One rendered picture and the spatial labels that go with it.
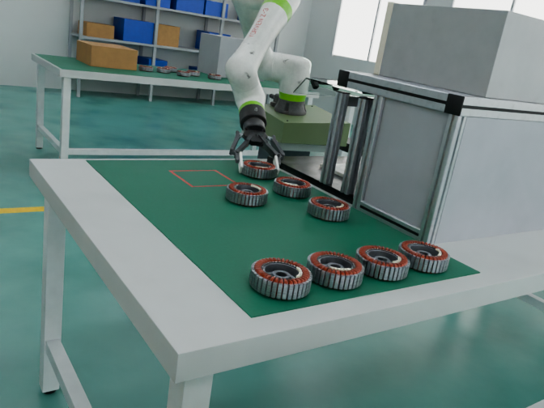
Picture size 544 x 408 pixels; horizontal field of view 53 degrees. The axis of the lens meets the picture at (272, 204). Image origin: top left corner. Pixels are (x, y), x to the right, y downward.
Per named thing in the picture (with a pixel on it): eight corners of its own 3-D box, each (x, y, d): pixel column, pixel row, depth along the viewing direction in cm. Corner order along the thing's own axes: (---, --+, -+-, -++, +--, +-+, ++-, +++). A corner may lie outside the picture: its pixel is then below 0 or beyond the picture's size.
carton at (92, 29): (78, 33, 729) (78, 19, 724) (104, 36, 750) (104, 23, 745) (86, 36, 699) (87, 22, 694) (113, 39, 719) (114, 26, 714)
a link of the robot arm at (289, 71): (278, 93, 256) (283, 52, 249) (309, 99, 251) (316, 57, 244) (268, 96, 244) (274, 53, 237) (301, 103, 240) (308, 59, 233)
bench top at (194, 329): (28, 176, 154) (29, 159, 152) (490, 167, 278) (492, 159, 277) (174, 384, 76) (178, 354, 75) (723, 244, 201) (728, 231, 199)
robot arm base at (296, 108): (259, 101, 262) (260, 89, 259) (286, 102, 268) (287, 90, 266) (282, 115, 240) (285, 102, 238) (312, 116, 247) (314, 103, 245)
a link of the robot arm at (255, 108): (242, 99, 184) (268, 104, 186) (235, 125, 193) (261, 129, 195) (244, 112, 180) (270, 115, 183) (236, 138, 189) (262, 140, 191)
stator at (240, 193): (243, 209, 138) (244, 195, 137) (216, 196, 145) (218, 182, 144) (274, 205, 145) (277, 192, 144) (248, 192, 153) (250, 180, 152)
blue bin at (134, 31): (112, 37, 756) (113, 16, 747) (141, 41, 780) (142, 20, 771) (122, 40, 724) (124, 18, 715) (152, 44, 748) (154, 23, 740)
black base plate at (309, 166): (266, 161, 194) (267, 155, 193) (391, 161, 230) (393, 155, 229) (354, 206, 157) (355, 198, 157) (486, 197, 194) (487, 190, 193)
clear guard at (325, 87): (292, 92, 182) (295, 74, 180) (346, 97, 196) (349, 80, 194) (358, 112, 157) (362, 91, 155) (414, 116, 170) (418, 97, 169)
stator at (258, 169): (237, 168, 177) (239, 157, 176) (270, 172, 180) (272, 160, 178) (244, 178, 166) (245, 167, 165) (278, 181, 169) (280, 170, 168)
